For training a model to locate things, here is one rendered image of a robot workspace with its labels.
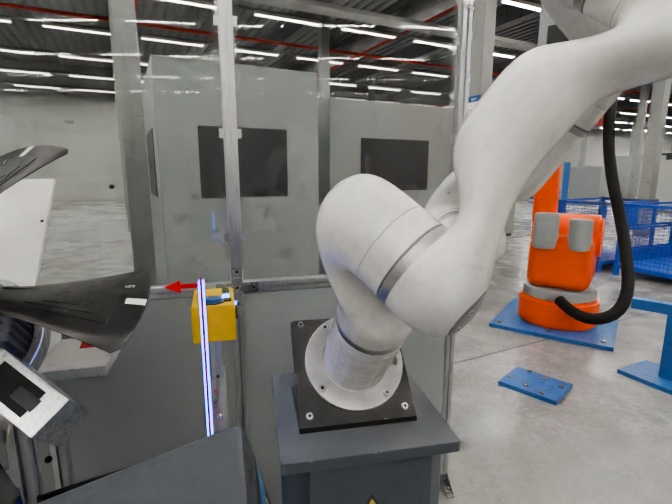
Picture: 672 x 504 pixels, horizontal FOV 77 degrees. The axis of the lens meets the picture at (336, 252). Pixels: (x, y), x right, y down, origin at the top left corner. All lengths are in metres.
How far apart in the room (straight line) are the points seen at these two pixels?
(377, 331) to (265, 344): 1.04
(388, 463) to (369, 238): 0.44
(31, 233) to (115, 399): 0.73
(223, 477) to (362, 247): 0.33
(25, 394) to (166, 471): 0.68
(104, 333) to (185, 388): 0.95
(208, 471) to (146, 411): 1.51
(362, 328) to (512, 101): 0.34
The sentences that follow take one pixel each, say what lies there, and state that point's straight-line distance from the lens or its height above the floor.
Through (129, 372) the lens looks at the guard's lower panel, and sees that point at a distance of 1.66.
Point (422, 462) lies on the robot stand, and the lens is 0.83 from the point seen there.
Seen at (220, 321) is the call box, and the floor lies 1.03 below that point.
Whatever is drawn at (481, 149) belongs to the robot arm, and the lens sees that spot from 0.49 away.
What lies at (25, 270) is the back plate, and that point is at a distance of 1.14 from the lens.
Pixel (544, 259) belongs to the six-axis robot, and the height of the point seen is 0.63.
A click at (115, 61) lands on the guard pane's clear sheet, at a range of 1.55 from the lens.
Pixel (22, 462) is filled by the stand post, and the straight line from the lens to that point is 1.40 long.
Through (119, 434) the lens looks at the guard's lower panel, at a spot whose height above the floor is 0.48.
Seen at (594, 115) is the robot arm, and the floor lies 1.46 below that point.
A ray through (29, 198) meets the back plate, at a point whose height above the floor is 1.32.
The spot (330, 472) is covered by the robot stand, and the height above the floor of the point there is 0.89.
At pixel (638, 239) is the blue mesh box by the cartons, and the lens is 6.70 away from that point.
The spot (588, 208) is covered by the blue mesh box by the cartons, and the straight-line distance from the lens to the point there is 6.95.
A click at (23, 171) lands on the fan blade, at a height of 1.38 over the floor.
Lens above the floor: 1.38
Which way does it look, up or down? 11 degrees down
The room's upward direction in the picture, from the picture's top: straight up
